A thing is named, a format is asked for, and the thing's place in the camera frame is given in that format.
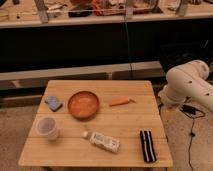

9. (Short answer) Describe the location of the orange pepper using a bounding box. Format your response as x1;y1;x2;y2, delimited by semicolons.
109;97;136;107

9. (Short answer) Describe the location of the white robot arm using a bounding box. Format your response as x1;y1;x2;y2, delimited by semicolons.
158;60;213;113

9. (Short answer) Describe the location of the wooden table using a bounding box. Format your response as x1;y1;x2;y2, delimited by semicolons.
19;80;173;168

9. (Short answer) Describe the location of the white plastic bottle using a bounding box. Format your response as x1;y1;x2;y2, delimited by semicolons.
82;131;120;153

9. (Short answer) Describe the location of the blue sponge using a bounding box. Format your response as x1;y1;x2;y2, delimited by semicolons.
45;96;63;112

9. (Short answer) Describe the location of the white plastic cup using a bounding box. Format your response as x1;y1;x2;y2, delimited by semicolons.
36;117;59;141

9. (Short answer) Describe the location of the black white striped cloth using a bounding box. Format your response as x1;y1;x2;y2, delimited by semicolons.
140;130;157;163

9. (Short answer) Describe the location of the cluttered background shelf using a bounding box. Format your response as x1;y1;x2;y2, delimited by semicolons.
0;0;213;29

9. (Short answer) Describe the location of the black cable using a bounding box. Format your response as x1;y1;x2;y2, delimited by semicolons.
179;104;207;171

